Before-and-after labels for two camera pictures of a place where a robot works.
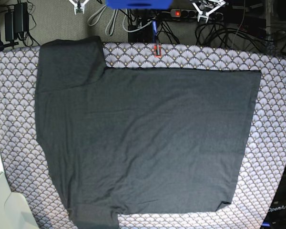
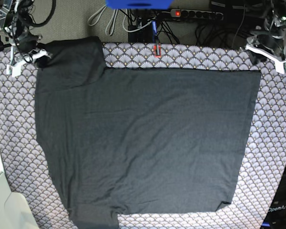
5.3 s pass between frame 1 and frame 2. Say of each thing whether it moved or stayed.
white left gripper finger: moved
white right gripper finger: moved
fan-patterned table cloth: stayed
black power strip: stayed
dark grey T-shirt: stayed
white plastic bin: stayed
